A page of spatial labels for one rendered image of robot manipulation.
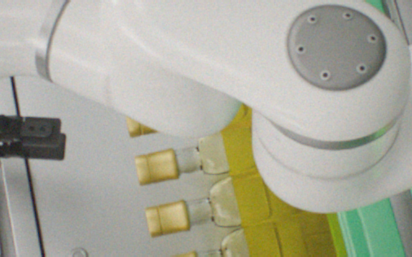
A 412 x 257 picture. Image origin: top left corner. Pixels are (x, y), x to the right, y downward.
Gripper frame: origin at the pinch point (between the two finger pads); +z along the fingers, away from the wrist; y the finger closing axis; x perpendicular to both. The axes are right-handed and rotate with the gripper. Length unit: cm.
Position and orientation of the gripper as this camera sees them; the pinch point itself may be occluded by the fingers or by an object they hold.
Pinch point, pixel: (46, 139)
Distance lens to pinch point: 114.2
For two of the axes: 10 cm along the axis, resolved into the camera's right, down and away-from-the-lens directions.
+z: 10.0, 0.6, 0.2
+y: 0.4, -3.0, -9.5
